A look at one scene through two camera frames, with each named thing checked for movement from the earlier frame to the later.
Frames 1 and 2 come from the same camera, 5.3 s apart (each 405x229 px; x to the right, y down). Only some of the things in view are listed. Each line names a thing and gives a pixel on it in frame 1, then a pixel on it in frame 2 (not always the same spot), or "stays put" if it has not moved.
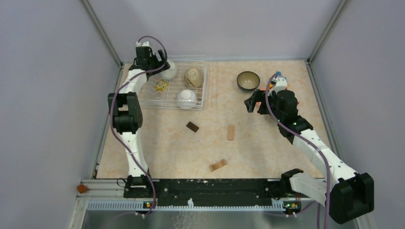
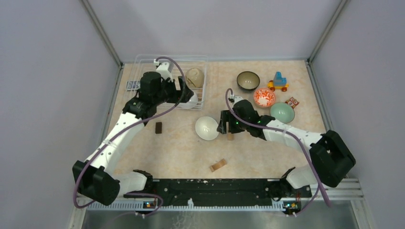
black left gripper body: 158,59 to 182,91
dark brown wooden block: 192,127 to 158,128
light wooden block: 230,132 stays put
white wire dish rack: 188,89 stays put
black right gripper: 257,100 to 226,121
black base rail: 205,189 stays put
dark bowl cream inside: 248,80 stays put
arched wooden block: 220,163 stays put
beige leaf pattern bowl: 194,78 stays put
